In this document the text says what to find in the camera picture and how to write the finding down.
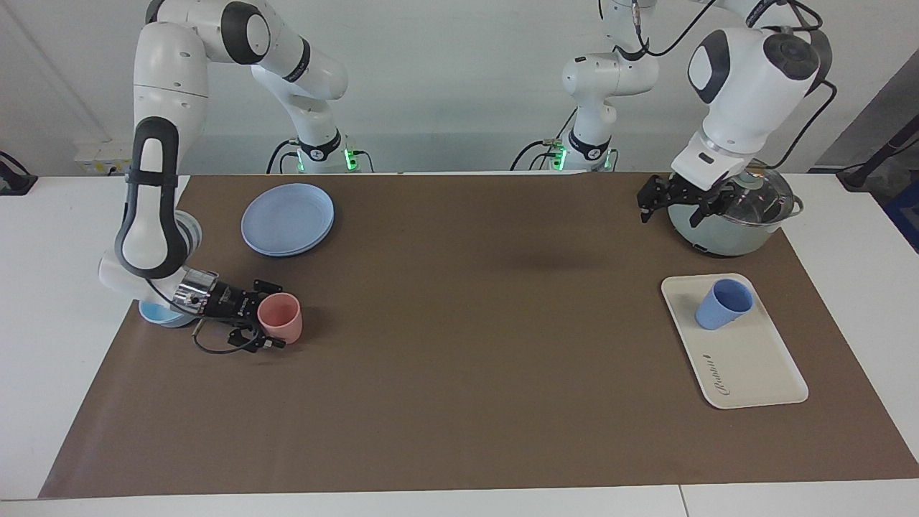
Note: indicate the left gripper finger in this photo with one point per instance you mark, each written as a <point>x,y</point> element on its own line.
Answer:
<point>718,205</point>
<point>655,192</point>

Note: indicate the blue box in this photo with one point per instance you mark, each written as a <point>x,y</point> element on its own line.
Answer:
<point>906,215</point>

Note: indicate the brown table mat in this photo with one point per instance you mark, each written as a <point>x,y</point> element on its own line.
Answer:
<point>459,323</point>

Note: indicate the light blue bowl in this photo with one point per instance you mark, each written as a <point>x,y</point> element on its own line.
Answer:
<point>154,314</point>

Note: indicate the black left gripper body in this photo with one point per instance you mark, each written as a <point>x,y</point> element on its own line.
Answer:
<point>689,192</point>

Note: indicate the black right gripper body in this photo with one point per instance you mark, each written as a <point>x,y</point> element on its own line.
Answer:
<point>230,303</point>

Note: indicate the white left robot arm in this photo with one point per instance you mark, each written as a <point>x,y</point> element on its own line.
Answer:
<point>747,79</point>

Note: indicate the blue plastic cup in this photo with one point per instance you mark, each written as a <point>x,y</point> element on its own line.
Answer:
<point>721,305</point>

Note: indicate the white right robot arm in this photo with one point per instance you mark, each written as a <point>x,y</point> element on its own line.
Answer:
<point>154,222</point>

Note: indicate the cream rabbit print tray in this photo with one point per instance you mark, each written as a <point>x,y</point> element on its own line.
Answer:
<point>747,366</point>

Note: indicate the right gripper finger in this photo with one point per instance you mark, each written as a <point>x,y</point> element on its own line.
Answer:
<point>266,287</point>
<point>269,343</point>

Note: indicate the pale green electric pot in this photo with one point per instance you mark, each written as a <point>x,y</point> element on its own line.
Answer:
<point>725,240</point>

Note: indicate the blue plastic plate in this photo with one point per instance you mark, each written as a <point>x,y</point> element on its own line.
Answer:
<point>287,219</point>

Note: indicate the glass pot lid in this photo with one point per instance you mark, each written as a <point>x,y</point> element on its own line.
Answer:
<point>764,201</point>

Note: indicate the white wall socket strip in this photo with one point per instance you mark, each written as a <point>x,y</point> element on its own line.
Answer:
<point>100,154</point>

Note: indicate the pink plastic cup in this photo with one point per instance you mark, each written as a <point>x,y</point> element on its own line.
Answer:
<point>281,316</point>

